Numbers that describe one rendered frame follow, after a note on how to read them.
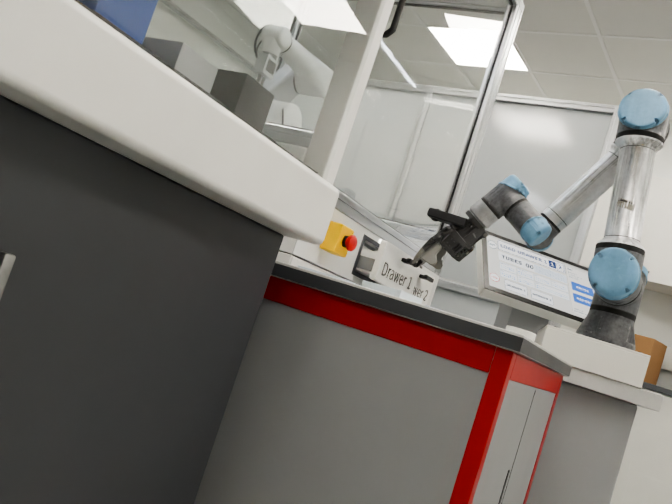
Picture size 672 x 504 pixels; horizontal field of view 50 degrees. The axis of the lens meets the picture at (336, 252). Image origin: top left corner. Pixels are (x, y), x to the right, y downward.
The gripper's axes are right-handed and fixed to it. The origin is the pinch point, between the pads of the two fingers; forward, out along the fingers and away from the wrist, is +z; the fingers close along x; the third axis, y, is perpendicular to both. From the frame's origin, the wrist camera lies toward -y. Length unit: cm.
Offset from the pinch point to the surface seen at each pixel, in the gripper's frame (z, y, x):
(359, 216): 2.3, -11.5, -21.1
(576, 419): -7, 58, 1
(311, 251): 13.8, -3.8, -39.2
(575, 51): -132, -140, 260
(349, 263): 12.5, -4.7, -17.6
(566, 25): -131, -141, 226
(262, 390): 29, 27, -71
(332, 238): 8.3, -4.1, -36.6
